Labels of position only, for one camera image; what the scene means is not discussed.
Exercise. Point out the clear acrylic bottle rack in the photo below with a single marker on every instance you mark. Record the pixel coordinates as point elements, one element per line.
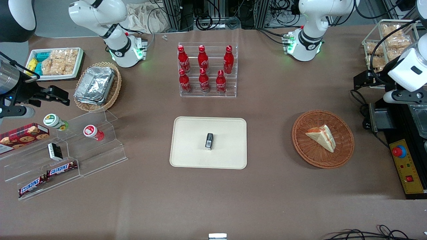
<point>230,85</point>

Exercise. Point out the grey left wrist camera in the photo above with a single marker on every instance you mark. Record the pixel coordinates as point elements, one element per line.
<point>403,96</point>

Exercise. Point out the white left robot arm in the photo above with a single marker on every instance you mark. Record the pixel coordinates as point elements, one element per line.
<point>313,33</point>

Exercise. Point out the black machine housing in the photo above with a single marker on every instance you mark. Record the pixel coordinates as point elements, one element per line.
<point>400,123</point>

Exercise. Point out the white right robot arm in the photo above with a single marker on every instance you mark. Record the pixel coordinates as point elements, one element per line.
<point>100,16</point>

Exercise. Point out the small black box white label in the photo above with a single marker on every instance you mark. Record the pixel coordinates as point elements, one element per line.
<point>209,141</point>

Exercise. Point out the white cloth bag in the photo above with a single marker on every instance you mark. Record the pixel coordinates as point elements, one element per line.
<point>146,18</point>

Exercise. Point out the rice cracker snack bag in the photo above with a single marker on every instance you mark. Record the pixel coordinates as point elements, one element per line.
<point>60,61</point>

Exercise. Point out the steel pan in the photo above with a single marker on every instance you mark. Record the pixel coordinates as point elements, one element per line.
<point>419,120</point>

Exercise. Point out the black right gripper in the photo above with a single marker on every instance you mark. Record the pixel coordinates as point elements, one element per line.
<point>24,90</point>

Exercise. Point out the small black box white side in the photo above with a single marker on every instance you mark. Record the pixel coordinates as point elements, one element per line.
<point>55,151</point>

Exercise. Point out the light wicker basket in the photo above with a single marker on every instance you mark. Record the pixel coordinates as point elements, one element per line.
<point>111,96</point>

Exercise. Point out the red emergency stop button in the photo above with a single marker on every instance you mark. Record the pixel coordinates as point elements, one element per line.
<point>399,151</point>

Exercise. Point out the stacked aluminium foil trays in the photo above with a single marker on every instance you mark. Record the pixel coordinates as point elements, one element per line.
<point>95,85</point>

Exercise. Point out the brown wicker basket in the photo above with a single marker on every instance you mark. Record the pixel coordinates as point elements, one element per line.
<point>310,151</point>

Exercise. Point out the green lid cup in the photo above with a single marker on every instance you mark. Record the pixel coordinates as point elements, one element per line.
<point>53,121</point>

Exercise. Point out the triangular sandwich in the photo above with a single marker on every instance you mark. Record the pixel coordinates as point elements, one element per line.
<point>322,136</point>

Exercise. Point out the clear acrylic stepped shelf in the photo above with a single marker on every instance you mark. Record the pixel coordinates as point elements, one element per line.
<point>100,156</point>

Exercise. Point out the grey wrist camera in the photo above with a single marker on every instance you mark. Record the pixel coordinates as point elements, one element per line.
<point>16,112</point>
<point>403,96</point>

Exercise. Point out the red lid cup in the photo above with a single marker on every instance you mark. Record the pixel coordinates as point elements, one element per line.
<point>91,131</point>

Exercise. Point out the teal snack pack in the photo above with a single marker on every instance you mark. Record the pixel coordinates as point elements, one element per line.
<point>42,56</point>
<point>38,69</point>

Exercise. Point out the white rectangular snack tray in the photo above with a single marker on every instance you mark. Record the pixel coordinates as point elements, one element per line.
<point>53,77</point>

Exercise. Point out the fried snack bag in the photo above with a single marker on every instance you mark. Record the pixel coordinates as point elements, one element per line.
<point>398,41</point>
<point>375,61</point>
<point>373,48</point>
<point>392,30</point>

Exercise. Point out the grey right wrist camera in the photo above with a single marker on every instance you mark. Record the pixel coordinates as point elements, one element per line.
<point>16,112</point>

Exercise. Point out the yellow snack pack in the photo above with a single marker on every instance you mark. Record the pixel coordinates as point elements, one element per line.
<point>31,65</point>

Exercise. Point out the yellow control panel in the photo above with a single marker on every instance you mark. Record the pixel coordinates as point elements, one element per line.
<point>410,166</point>

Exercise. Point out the beige plastic tray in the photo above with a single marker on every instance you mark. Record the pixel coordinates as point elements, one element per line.
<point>190,143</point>

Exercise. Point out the Snickers chocolate bar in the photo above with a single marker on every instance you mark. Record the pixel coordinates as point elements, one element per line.
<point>31,185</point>
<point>61,169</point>

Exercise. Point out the aluminium frame rack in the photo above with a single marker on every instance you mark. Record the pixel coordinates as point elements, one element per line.
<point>176,15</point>
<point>263,13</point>

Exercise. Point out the white box edge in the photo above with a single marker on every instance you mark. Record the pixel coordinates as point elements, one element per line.
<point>217,236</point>

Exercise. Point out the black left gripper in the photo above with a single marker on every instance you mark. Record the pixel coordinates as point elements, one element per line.
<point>376,79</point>

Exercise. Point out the red cola bottle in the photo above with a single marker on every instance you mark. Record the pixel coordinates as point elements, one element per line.
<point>221,85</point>
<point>228,61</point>
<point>202,60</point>
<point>183,60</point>
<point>184,83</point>
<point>204,81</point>

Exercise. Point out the red cookie box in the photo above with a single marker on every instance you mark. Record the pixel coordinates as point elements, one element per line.
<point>20,136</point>

